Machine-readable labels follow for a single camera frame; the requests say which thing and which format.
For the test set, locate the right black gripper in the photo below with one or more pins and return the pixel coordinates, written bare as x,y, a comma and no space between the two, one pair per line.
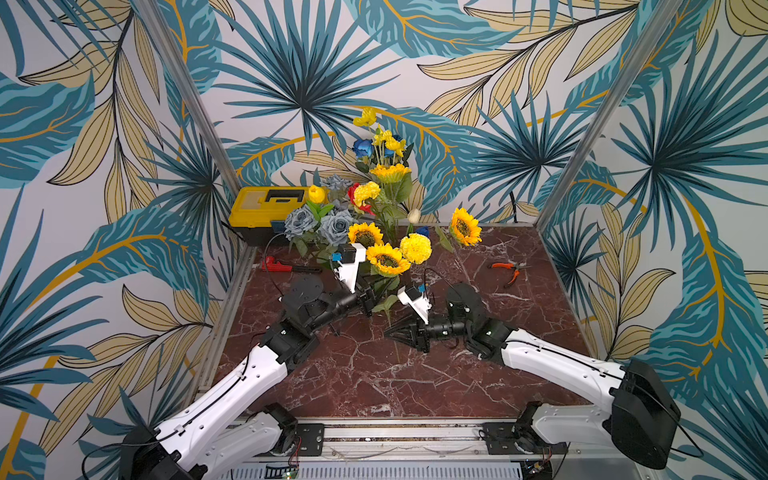
422,329

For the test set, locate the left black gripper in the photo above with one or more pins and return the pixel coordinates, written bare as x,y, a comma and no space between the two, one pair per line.
366,296

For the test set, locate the yellow sunflower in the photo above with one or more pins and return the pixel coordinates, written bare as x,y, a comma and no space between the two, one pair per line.
365,234
385,265

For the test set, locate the yellow marigold flower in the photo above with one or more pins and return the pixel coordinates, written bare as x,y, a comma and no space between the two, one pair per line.
416,248

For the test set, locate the yellow tulip flower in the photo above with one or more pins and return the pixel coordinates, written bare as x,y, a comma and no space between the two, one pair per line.
317,202

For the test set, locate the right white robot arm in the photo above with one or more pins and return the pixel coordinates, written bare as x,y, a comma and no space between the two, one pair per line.
628,405

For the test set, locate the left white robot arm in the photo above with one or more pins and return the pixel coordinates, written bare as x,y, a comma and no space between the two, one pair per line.
199,441

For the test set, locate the grey blue rose bunch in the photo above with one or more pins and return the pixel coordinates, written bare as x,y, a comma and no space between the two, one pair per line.
319,237

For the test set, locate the red pipe wrench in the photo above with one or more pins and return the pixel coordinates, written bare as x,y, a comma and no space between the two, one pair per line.
273,265

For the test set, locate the tall mixed flower bouquet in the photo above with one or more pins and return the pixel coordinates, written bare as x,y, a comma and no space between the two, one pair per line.
384,158

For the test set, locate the tall sunflower on right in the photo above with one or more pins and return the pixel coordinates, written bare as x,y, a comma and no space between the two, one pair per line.
463,230

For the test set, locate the yellow black toolbox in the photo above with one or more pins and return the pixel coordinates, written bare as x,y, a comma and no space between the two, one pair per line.
259,213

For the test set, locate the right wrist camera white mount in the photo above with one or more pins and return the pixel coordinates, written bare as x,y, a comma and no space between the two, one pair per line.
417,300

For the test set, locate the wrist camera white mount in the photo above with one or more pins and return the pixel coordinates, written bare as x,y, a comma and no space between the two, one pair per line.
417,300
346,261

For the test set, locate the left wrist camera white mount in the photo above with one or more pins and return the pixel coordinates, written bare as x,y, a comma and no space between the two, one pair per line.
346,261

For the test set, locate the orange handled pliers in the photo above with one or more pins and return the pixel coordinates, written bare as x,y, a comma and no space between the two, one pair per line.
514,267

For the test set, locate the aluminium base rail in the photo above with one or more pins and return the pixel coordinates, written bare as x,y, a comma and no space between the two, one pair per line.
430,448

